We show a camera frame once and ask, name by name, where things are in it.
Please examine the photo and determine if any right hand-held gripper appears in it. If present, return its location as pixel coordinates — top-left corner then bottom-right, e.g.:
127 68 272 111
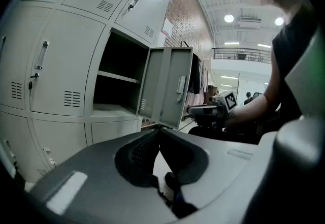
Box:
186 90 238 130

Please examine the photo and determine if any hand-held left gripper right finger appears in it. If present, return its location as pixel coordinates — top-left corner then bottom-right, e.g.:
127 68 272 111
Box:
159 127 262 218

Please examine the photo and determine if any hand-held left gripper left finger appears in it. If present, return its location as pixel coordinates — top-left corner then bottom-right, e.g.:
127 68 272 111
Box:
25 127 178 224

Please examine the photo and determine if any grey locker door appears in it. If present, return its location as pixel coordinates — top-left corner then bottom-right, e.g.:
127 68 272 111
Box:
136 47 193 130

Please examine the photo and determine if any grey metal locker cabinet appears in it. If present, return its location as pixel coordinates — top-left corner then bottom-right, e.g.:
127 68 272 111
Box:
0 0 174 188

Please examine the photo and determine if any person's right forearm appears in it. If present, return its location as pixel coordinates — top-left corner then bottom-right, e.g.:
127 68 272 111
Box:
223 88 280 129

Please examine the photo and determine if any rack of hanging clothes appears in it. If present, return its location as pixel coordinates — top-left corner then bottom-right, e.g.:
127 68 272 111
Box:
200 60 216 106

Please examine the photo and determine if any dark hanging jacket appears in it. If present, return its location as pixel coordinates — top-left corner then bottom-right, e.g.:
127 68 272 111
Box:
187 53 201 94

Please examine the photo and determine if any metal balcony railing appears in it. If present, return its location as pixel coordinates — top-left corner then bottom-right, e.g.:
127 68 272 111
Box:
212 47 272 61

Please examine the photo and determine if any person's black sleeveless top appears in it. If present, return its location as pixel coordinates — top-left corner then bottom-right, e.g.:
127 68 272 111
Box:
271 2 320 127

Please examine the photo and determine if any ceiling air conditioner vent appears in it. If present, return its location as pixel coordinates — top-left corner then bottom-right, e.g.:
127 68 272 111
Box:
240 16 262 23

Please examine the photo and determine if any white wall poster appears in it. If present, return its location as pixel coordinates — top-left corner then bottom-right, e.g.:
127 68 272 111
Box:
161 18 174 38

